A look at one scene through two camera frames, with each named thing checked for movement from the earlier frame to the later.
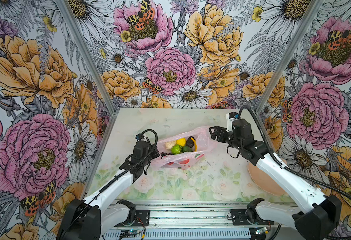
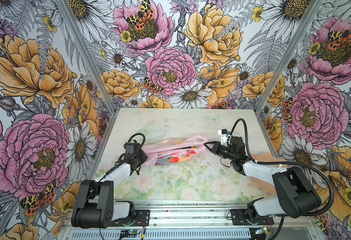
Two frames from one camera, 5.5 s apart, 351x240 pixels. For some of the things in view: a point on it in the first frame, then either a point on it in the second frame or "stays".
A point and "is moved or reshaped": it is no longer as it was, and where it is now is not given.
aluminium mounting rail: [186, 215] stays
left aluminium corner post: [103, 85] stays
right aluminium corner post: [310, 16] stays
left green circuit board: [129, 233] stays
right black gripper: [217, 128] → [216, 146]
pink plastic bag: [206, 143] is moved or reshaped
